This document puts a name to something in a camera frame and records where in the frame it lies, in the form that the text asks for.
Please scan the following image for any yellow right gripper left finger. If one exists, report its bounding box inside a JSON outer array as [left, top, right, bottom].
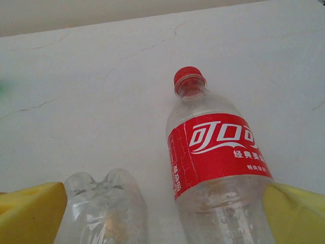
[[0, 181, 68, 244]]

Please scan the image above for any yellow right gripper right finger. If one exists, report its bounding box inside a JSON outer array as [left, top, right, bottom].
[[263, 182, 325, 244]]

